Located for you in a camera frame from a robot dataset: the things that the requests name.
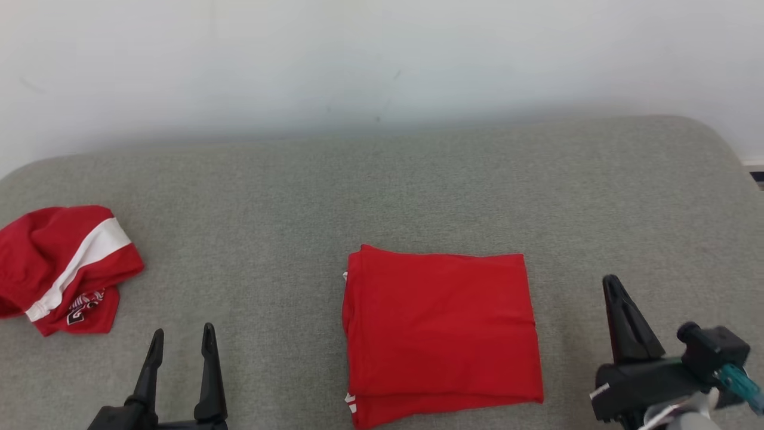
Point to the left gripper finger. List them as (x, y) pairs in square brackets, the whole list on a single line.
[(151, 382), (210, 394)]

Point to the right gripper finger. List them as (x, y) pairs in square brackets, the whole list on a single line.
[(618, 334), (643, 340)]

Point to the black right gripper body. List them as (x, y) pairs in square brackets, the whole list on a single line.
[(644, 382)]

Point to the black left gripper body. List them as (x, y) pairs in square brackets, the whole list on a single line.
[(134, 419)]

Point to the red white-striped shorts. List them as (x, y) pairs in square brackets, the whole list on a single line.
[(42, 251)]

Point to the red Bulls 23 jersey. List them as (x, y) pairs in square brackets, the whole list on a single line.
[(441, 328)]

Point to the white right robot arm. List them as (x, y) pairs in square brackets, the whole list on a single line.
[(695, 418)]

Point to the grey fabric sofa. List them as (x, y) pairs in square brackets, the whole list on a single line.
[(298, 197)]

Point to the white wall baseboard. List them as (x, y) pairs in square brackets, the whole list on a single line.
[(754, 165)]

